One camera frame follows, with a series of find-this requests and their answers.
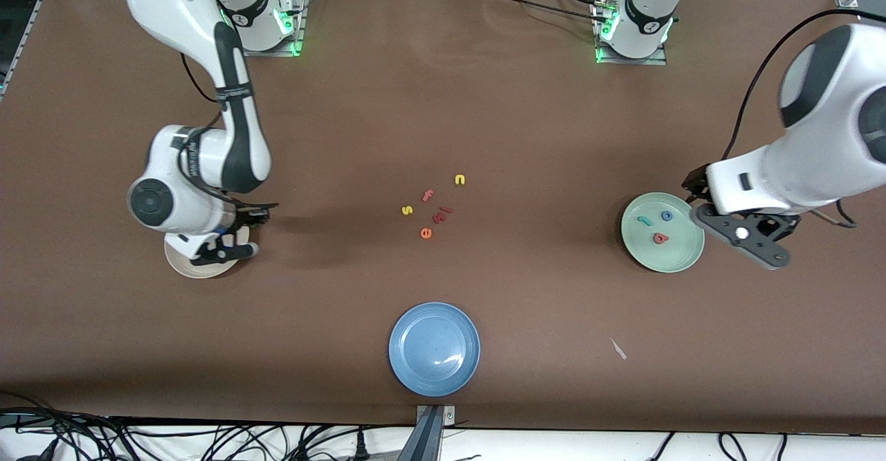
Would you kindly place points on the light green plate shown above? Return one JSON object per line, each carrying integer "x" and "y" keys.
{"x": 682, "y": 250}

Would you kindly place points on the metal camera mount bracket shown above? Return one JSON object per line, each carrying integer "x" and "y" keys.
{"x": 435, "y": 423}

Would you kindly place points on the blue plate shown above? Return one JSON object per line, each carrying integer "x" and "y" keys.
{"x": 434, "y": 349}

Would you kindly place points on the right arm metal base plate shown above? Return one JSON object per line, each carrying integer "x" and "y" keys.
{"x": 302, "y": 11}

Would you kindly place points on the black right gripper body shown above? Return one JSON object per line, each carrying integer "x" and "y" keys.
{"x": 243, "y": 216}

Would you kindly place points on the brown table cover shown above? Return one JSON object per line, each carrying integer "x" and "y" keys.
{"x": 443, "y": 101}

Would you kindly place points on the black power plug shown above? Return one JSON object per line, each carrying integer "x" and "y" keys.
{"x": 360, "y": 447}

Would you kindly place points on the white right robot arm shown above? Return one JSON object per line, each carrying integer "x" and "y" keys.
{"x": 187, "y": 191}

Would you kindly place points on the beige brown plate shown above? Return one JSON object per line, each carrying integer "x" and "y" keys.
{"x": 201, "y": 270}

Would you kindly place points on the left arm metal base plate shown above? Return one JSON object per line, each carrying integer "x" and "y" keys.
{"x": 657, "y": 61}

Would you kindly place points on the white tape scrap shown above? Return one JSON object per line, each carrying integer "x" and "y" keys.
{"x": 618, "y": 349}

